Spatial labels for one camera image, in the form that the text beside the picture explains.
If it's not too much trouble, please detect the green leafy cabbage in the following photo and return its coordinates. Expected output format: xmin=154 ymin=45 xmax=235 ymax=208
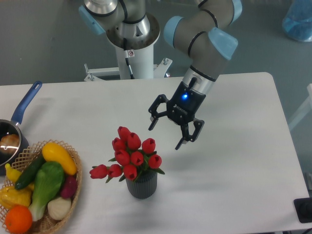
xmin=29 ymin=161 xmax=64 ymax=222

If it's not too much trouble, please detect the purple red onion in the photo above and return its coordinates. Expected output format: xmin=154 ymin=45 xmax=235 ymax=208
xmin=60 ymin=176 xmax=78 ymax=199

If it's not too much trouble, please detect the white garlic bulb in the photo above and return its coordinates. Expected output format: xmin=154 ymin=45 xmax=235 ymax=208
xmin=47 ymin=196 xmax=71 ymax=220

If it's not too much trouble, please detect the black cable on pedestal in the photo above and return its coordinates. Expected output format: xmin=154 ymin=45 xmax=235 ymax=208
xmin=122 ymin=38 xmax=135 ymax=79

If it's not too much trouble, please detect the yellow banana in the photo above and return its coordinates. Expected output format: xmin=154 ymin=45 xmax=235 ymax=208
xmin=5 ymin=163 xmax=34 ymax=192

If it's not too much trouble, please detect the blue handled saucepan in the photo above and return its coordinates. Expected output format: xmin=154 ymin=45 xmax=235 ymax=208
xmin=0 ymin=81 xmax=42 ymax=176

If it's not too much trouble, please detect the yellow squash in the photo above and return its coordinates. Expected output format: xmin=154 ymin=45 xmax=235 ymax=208
xmin=42 ymin=142 xmax=78 ymax=176

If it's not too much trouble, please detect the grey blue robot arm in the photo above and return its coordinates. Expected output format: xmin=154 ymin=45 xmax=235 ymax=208
xmin=78 ymin=0 xmax=242 ymax=144

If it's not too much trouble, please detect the dark green cucumber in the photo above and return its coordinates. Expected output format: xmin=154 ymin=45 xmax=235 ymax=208
xmin=15 ymin=155 xmax=46 ymax=190

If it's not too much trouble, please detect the orange fruit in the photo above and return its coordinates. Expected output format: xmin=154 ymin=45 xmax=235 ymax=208
xmin=5 ymin=205 xmax=33 ymax=234

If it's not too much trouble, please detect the dark grey ribbed vase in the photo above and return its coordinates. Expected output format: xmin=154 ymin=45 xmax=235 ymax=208
xmin=126 ymin=171 xmax=157 ymax=199

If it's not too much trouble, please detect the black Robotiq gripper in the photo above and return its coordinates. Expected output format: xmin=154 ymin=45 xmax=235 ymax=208
xmin=148 ymin=82 xmax=206 ymax=150

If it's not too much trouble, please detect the yellow orange gourd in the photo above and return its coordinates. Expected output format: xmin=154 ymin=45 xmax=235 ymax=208
xmin=0 ymin=186 xmax=32 ymax=210

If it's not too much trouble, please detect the red tulip bouquet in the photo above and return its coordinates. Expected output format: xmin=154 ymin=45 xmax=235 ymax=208
xmin=89 ymin=126 xmax=165 ymax=182

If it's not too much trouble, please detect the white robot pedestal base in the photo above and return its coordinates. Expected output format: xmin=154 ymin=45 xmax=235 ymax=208
xmin=84 ymin=13 xmax=173 ymax=81

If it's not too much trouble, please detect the black device at edge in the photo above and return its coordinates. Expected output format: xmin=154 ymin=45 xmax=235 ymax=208
xmin=293 ymin=197 xmax=312 ymax=223

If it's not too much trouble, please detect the white frame at right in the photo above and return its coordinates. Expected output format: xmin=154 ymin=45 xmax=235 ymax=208
xmin=288 ymin=83 xmax=312 ymax=131

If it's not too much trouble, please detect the brown bread in pan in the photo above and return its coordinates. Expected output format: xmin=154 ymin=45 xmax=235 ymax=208
xmin=0 ymin=134 xmax=20 ymax=155

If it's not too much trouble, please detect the blue mesh bag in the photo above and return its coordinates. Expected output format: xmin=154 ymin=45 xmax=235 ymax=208
xmin=282 ymin=0 xmax=312 ymax=42

